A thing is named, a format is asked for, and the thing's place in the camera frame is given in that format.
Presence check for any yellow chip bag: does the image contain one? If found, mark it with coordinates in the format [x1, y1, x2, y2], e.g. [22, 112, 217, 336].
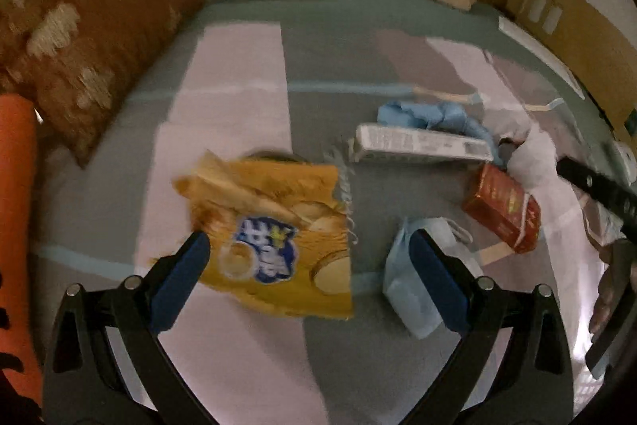
[172, 150, 355, 321]

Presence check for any white tissue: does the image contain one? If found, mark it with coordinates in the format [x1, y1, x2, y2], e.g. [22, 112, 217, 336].
[508, 129, 561, 187]

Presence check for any white flat panel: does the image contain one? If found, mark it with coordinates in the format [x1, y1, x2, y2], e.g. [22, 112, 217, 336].
[498, 16, 587, 100]

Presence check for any white plastic laundry basket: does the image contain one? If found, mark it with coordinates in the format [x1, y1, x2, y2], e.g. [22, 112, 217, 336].
[572, 350, 610, 416]

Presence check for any orange carrot plush pillow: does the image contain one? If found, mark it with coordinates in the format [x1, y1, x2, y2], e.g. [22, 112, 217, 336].
[0, 94, 43, 406]

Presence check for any blue face mask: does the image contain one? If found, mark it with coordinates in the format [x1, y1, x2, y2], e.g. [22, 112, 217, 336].
[382, 216, 485, 340]

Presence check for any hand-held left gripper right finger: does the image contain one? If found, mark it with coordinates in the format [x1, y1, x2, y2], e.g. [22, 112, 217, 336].
[409, 228, 575, 425]

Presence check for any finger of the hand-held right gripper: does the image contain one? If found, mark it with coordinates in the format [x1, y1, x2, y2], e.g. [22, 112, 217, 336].
[584, 238, 637, 373]
[556, 156, 637, 243]

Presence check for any brown floral cushion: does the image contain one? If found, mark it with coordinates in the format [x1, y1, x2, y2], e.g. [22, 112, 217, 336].
[0, 0, 205, 169]

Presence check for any crumpled blue cloth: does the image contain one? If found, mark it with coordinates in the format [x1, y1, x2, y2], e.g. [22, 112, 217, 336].
[377, 100, 498, 152]

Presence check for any striped pink grey blanket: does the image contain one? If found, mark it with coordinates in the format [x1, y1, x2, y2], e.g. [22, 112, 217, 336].
[30, 24, 618, 425]

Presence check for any wooden footboard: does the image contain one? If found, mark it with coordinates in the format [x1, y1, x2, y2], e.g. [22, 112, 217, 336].
[505, 0, 637, 142]

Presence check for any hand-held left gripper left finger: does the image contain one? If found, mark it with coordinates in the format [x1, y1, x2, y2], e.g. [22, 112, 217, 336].
[42, 231, 212, 425]

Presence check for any green bed sheet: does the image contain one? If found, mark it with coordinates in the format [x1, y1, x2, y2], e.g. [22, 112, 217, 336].
[30, 0, 623, 147]

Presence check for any white handheld appliance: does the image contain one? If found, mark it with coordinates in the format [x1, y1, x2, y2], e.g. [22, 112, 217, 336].
[604, 141, 637, 187]

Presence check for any long white box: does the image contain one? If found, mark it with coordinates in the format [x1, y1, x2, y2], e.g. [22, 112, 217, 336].
[348, 123, 493, 165]

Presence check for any person's right hand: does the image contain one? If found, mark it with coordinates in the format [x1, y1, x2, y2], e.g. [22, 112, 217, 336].
[588, 251, 629, 340]

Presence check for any red carton box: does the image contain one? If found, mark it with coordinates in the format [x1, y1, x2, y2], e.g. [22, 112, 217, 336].
[462, 163, 543, 255]

